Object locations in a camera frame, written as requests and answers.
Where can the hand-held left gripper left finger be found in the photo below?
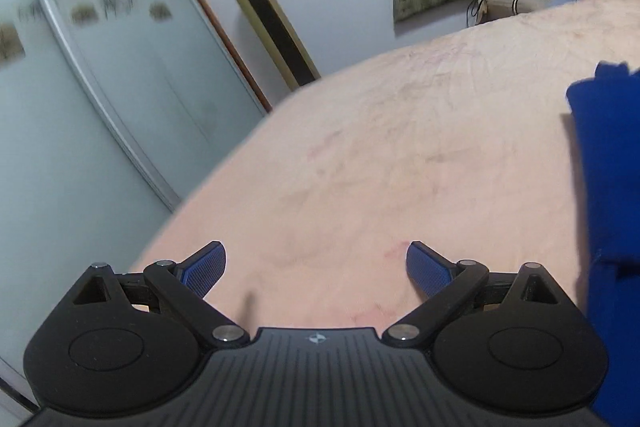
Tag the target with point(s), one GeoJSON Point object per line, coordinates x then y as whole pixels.
{"type": "Point", "coordinates": [205, 269]}

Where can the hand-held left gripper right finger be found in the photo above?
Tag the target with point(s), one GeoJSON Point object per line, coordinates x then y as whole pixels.
{"type": "Point", "coordinates": [427, 269]}

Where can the blue fleece garment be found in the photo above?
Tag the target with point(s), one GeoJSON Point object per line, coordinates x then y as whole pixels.
{"type": "Point", "coordinates": [612, 187]}

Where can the pink bed sheet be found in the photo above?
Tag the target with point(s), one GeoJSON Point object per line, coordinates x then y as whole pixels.
{"type": "Point", "coordinates": [400, 147]}

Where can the frosted glass wardrobe door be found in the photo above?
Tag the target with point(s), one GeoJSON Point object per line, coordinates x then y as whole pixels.
{"type": "Point", "coordinates": [100, 107]}

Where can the wooden door trim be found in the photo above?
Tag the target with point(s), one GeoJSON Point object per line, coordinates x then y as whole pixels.
{"type": "Point", "coordinates": [220, 27]}

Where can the gold tower air conditioner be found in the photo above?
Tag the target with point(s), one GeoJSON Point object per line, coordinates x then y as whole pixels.
{"type": "Point", "coordinates": [270, 22]}

